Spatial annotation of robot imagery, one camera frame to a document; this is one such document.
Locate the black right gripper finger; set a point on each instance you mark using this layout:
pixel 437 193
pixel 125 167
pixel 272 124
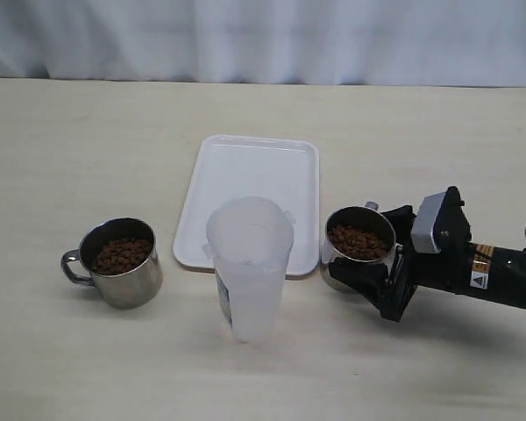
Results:
pixel 397 229
pixel 371 281

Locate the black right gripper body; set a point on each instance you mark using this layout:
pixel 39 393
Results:
pixel 452 235

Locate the steel mug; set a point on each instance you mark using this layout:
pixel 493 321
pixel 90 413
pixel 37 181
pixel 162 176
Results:
pixel 129 290
pixel 367 218

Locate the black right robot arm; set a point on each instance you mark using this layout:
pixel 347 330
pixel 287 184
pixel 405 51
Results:
pixel 491 273

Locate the white plastic tray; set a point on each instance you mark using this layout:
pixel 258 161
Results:
pixel 285 171

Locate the clear plastic tall container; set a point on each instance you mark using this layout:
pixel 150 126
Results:
pixel 249 241

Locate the white backdrop curtain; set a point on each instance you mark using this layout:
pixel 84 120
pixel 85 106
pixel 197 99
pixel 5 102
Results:
pixel 437 43

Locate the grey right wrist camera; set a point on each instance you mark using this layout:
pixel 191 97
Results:
pixel 422 231

